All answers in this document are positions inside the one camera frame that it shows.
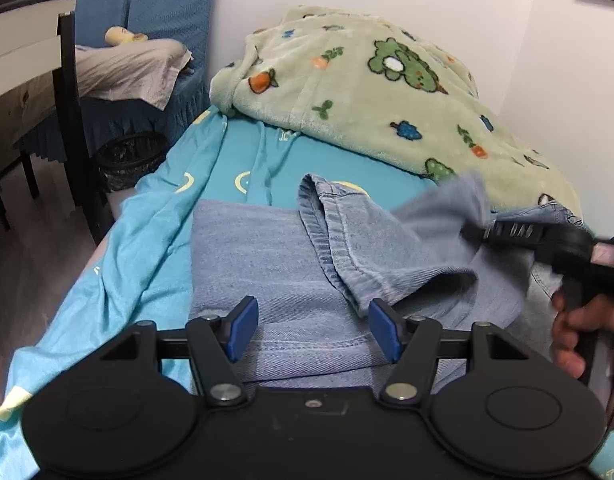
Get teal smiley bed sheet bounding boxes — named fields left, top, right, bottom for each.
left=0, top=110, right=614, bottom=479

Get blue quilted chair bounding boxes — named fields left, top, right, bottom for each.
left=16, top=0, right=219, bottom=201

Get white black-edged desk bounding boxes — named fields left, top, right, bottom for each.
left=0, top=0, right=108, bottom=243

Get yellow plush toy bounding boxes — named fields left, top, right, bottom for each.
left=104, top=26, right=148, bottom=47

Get black-lined waste bin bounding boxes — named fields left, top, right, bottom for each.
left=93, top=131, right=169, bottom=192

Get grey cloth on chair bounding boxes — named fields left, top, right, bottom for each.
left=16, top=39, right=194, bottom=126

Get green cartoon fleece blanket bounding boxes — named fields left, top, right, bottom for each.
left=209, top=6, right=580, bottom=212

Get person right hand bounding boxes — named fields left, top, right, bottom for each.
left=551, top=290, right=614, bottom=430

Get blue denim jeans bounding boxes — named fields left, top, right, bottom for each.
left=191, top=174, right=559, bottom=388

